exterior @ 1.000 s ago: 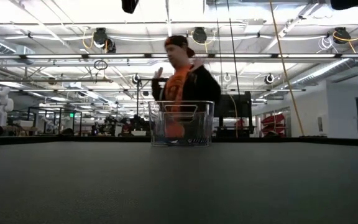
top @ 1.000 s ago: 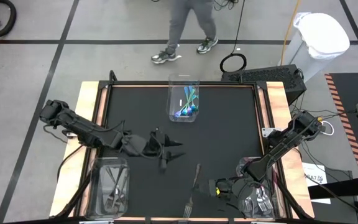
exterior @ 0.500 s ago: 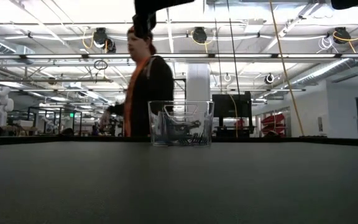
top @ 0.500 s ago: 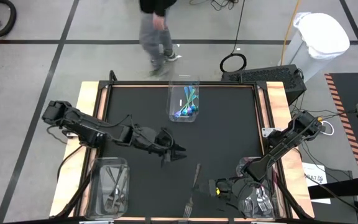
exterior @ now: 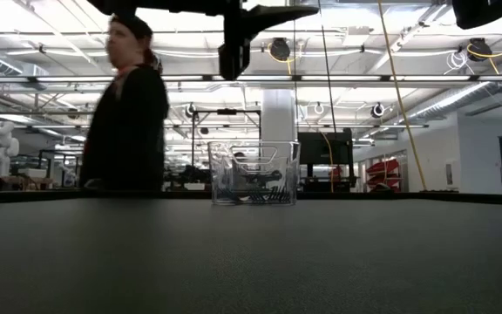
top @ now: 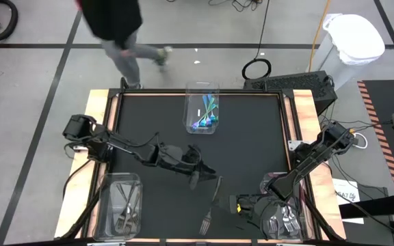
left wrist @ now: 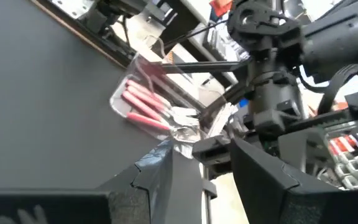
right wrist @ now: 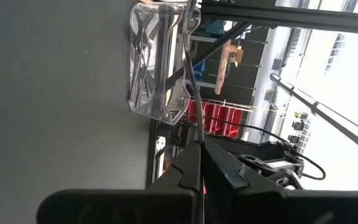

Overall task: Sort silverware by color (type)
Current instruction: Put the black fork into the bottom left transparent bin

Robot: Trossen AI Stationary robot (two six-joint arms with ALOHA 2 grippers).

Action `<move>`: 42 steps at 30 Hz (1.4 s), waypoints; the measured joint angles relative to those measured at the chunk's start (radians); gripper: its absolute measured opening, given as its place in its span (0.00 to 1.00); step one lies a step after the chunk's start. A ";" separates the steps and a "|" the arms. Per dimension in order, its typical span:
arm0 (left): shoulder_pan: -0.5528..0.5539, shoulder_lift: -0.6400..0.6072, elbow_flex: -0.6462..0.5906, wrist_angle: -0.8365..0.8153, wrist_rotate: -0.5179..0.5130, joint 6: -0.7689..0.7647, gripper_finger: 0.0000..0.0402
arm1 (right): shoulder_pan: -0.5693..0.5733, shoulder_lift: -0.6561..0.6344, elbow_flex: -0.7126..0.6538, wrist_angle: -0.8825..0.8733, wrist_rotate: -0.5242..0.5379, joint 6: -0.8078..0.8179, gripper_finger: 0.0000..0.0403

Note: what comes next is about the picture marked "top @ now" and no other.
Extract black mat orange hazard stripes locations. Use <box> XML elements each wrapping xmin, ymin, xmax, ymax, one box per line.
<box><xmin>356</xmin><ymin>79</ymin><xmax>394</xmax><ymax>195</ymax></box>

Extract iridescent rainbow metal fork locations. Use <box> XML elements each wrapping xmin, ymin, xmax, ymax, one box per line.
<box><xmin>207</xmin><ymin>94</ymin><xmax>219</xmax><ymax>124</ymax></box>
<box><xmin>200</xmin><ymin>95</ymin><xmax>215</xmax><ymax>128</ymax></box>
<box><xmin>190</xmin><ymin>102</ymin><xmax>218</xmax><ymax>133</ymax></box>

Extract silver mounting plate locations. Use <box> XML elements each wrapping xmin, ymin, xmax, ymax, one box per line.
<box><xmin>287</xmin><ymin>139</ymin><xmax>304</xmax><ymax>151</ymax></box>

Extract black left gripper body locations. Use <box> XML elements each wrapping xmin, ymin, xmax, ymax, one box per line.
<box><xmin>183</xmin><ymin>145</ymin><xmax>203</xmax><ymax>191</ymax></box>

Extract pink-handled silver fork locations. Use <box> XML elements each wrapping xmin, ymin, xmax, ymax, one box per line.
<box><xmin>268</xmin><ymin>215</ymin><xmax>280</xmax><ymax>236</ymax></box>
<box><xmin>289</xmin><ymin>206</ymin><xmax>302</xmax><ymax>232</ymax></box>
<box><xmin>282</xmin><ymin>206</ymin><xmax>292</xmax><ymax>234</ymax></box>

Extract light wooden table board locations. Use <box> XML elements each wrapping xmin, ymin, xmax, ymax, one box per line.
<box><xmin>53</xmin><ymin>89</ymin><xmax>119</xmax><ymax>239</ymax></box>
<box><xmin>284</xmin><ymin>89</ymin><xmax>347</xmax><ymax>240</ymax></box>

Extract yellow hanging cable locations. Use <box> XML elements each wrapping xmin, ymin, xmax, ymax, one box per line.
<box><xmin>307</xmin><ymin>0</ymin><xmax>332</xmax><ymax>73</ymax></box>

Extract grey trash can white bag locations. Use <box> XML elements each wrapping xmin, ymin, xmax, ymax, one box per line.
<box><xmin>310</xmin><ymin>12</ymin><xmax>386</xmax><ymax>90</ymax></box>

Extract person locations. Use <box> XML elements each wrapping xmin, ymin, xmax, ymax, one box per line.
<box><xmin>75</xmin><ymin>0</ymin><xmax>174</xmax><ymax>90</ymax></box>

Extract clear plastic bin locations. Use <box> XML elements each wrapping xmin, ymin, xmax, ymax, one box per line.
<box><xmin>182</xmin><ymin>81</ymin><xmax>220</xmax><ymax>135</ymax></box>
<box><xmin>259</xmin><ymin>172</ymin><xmax>307</xmax><ymax>240</ymax></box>
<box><xmin>92</xmin><ymin>172</ymin><xmax>144</xmax><ymax>242</ymax></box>

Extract white coiled cable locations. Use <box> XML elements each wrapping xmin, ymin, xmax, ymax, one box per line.
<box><xmin>352</xmin><ymin>132</ymin><xmax>369</xmax><ymax>150</ymax></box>

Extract white paper sheet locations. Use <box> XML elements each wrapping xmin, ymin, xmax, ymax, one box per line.
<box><xmin>332</xmin><ymin>177</ymin><xmax>366</xmax><ymax>226</ymax></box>

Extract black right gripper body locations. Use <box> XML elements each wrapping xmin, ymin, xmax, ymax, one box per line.
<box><xmin>230</xmin><ymin>193</ymin><xmax>257</xmax><ymax>219</ymax></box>

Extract black hanging cable with coil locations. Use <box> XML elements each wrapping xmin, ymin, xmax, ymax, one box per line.
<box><xmin>241</xmin><ymin>0</ymin><xmax>273</xmax><ymax>81</ymax></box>

